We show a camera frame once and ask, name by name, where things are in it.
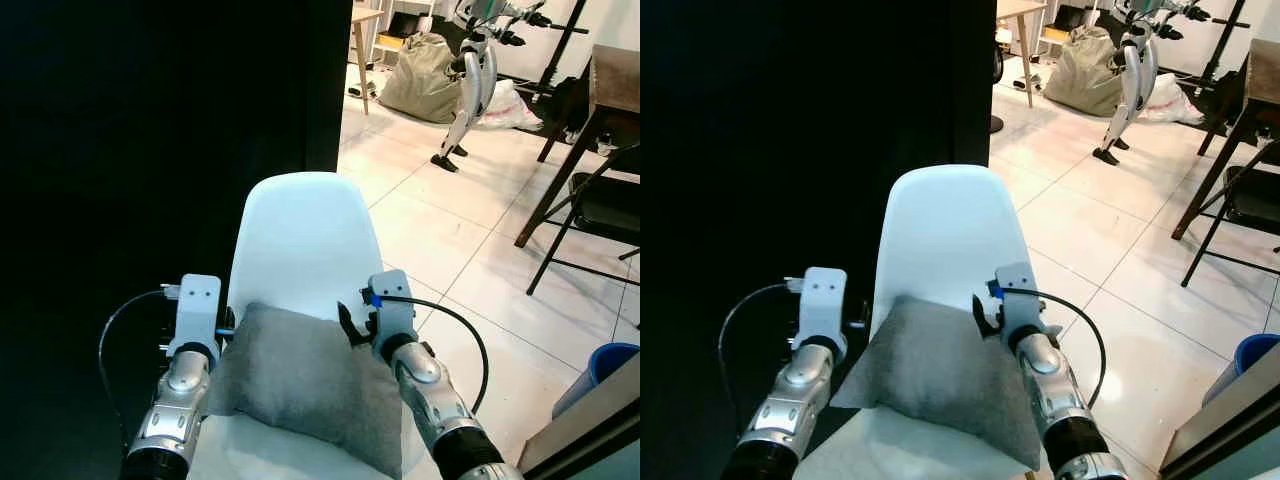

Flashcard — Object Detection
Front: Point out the blue bucket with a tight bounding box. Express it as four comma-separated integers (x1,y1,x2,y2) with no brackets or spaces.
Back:
552,342,641,419
1203,333,1280,406

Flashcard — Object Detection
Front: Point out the black metal stand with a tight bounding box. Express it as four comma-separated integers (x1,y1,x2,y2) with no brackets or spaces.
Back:
520,0,591,101
1195,0,1251,96

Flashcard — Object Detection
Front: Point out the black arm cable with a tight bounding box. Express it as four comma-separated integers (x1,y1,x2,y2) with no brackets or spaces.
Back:
375,293,491,416
717,283,801,431
998,287,1109,413
97,288,171,441

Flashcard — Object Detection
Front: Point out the light wooden table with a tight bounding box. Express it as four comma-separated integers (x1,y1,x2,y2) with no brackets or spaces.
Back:
995,0,1049,109
350,5,386,116

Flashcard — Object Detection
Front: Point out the grey-green sack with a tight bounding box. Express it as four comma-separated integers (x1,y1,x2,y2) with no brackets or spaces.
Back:
1043,25,1126,118
378,32,466,124

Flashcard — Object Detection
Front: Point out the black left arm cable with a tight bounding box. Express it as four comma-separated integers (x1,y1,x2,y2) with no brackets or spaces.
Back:
97,288,171,441
717,283,801,431

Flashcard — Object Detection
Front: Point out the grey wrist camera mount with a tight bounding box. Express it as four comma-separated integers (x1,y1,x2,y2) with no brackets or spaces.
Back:
165,274,223,359
795,267,849,346
992,262,1046,336
365,269,419,346

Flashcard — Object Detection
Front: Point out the white plastic chair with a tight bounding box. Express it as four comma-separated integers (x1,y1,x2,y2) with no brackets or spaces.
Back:
790,165,1053,480
185,172,446,480

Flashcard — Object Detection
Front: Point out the grey counter edge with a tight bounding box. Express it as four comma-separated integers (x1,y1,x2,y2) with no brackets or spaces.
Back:
1160,345,1280,480
517,355,641,480

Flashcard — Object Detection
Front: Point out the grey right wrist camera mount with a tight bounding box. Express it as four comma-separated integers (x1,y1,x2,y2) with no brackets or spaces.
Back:
992,262,1046,336
365,269,419,346

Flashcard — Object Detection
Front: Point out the grey pillow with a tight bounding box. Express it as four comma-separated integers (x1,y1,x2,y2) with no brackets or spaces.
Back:
205,300,406,479
830,295,1043,471

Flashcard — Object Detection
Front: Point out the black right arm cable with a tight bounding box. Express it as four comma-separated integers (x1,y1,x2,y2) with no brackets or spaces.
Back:
375,293,491,416
998,287,1109,413

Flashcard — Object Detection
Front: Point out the white plastic bag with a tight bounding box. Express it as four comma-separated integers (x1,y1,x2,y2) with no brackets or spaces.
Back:
475,80,544,131
1140,72,1206,126

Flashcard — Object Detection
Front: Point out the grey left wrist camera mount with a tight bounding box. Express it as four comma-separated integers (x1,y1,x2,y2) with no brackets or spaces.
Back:
165,274,223,359
795,267,849,346

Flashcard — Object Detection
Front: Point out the dark wooden table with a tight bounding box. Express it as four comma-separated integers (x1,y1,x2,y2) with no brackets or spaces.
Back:
1172,38,1280,241
515,44,641,249

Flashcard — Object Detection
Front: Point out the white shelf unit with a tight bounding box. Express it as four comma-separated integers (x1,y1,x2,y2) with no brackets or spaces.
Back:
1040,0,1111,46
372,0,456,66

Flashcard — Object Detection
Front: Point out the black folding chair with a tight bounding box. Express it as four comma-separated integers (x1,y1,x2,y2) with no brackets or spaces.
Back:
1182,140,1280,288
527,143,641,296

